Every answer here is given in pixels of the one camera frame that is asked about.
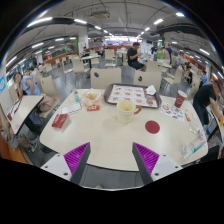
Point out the ceiling lights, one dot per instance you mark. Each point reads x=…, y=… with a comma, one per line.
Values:
x=158, y=21

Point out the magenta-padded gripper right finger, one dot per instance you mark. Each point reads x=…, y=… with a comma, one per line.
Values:
x=148, y=158

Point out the clear plastic bag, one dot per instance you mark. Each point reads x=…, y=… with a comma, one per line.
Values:
x=196, y=128

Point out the small teal bottle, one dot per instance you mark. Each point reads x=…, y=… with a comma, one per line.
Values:
x=77, y=97

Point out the colourful printed leaflet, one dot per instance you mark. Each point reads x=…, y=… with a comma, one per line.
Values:
x=172, y=112

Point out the person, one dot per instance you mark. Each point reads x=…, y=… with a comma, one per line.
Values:
x=203, y=79
x=169, y=51
x=85, y=52
x=188, y=72
x=205, y=96
x=28, y=86
x=133, y=56

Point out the flat round red coaster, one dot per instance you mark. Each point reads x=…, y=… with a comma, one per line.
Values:
x=152, y=127

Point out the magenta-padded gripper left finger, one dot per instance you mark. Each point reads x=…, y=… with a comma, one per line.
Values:
x=75, y=158

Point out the red sauce packet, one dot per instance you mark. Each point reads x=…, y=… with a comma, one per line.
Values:
x=93, y=107

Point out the ceiling air conditioner unit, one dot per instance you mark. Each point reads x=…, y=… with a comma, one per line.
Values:
x=100, y=14

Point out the dark food tray with paper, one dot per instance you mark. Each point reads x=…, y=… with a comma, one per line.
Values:
x=128, y=95

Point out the beige dining table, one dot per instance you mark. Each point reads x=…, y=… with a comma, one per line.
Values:
x=23, y=110

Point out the beige chairs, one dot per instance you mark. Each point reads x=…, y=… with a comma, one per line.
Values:
x=79, y=65

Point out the plastic bag with fries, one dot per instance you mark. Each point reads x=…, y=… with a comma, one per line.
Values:
x=91, y=97

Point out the red wallet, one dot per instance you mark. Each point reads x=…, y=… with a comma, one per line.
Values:
x=59, y=120

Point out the red paper cup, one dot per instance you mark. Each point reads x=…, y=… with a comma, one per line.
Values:
x=180, y=99

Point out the small red packet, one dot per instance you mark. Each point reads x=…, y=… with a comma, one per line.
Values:
x=187, y=116

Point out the white printed card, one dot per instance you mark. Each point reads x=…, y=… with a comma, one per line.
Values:
x=71, y=108

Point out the crumpled white napkin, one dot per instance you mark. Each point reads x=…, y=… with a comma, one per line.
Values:
x=150, y=90

